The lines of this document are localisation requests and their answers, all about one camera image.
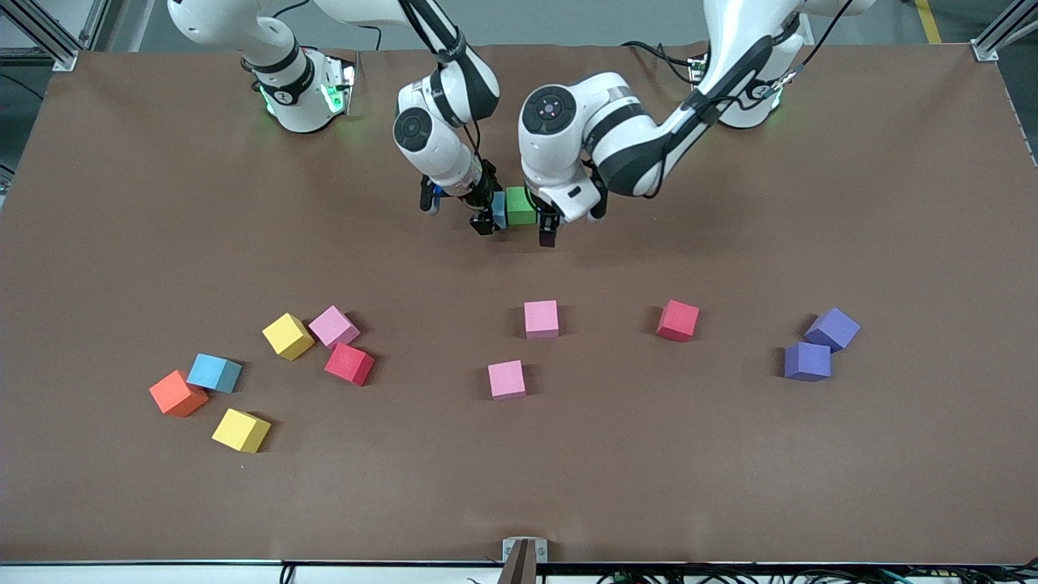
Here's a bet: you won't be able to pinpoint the green foam cube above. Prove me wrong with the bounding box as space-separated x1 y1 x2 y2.
504 186 538 227

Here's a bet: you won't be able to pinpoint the pink foam cube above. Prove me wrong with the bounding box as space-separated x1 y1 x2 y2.
308 305 362 350
523 300 560 340
487 360 527 402

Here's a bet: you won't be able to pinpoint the red foam cube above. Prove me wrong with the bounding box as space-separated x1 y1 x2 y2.
656 299 701 343
324 342 376 387

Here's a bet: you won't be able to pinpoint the yellow foam cube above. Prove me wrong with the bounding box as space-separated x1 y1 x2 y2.
212 408 272 454
261 312 316 362

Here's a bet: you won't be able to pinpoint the brown table mat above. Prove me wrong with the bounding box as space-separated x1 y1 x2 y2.
0 41 1038 566

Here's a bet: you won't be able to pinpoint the purple foam cube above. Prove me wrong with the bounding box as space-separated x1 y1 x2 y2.
804 307 862 353
783 341 833 383

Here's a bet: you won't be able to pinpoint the orange foam cube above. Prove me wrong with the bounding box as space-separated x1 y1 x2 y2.
148 370 210 419

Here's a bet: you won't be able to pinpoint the black left base cable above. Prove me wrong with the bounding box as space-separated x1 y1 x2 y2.
620 41 698 86

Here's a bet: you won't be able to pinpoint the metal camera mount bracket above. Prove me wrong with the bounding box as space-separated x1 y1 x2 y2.
502 537 549 584

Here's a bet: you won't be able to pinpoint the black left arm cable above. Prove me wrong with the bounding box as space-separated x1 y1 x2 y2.
645 0 856 201

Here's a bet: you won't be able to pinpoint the tangled black cables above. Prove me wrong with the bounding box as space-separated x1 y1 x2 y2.
466 565 1038 584

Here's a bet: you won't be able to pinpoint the aluminium frame post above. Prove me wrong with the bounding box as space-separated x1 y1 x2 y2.
972 0 1038 62
0 0 110 72

